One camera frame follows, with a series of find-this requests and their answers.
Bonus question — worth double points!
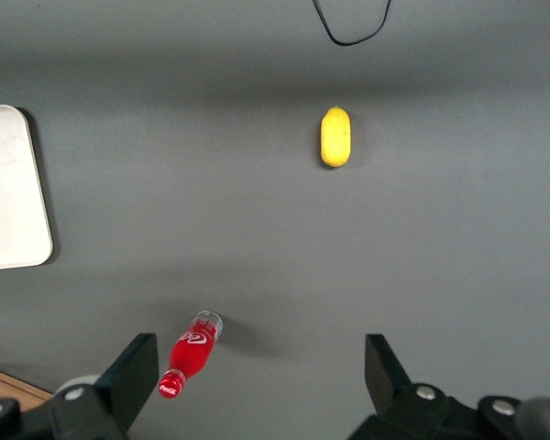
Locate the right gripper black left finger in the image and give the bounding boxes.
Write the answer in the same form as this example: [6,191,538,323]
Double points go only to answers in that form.
[49,332,160,440]

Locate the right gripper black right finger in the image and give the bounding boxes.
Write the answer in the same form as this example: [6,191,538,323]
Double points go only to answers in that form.
[346,333,483,440]

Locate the cream plastic tray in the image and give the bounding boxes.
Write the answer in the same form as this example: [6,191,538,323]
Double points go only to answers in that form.
[0,104,55,273]

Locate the red cola bottle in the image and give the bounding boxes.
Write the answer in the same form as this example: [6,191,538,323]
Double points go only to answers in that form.
[157,309,226,401]

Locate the wooden drawer cabinet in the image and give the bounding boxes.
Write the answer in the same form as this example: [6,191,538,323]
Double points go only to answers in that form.
[0,362,48,412]

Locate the yellow lemon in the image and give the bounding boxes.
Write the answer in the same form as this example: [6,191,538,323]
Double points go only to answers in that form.
[319,105,353,170]

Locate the looped black table cable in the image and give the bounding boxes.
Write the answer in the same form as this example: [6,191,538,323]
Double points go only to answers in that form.
[312,0,394,48]

